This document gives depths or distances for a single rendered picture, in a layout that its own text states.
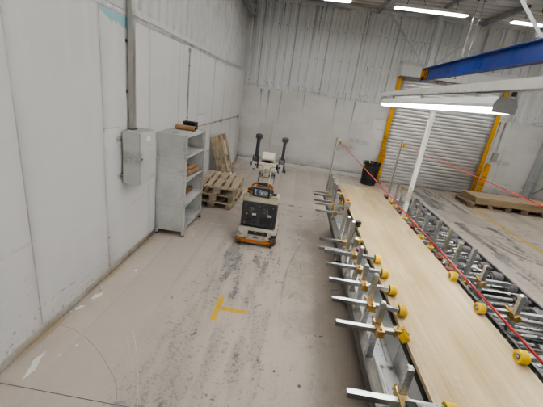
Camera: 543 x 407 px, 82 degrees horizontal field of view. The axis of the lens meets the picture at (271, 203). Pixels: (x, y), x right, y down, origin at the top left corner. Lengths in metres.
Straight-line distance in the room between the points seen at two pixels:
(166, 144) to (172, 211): 1.00
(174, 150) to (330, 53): 7.16
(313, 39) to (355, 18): 1.34
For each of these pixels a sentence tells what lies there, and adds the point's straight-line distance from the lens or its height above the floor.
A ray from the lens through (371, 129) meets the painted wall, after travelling 10.91.
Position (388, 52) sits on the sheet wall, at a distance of 11.02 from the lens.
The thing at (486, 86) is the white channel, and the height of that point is 2.43.
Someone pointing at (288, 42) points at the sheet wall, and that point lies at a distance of 10.77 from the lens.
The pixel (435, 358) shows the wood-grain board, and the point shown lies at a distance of 2.28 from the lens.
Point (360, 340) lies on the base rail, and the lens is 2.48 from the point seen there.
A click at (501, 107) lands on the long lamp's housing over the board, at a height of 2.33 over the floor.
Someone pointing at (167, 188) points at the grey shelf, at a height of 0.75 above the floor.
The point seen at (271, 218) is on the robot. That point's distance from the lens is 4.75.
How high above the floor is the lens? 2.23
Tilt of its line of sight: 19 degrees down
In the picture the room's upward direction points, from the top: 8 degrees clockwise
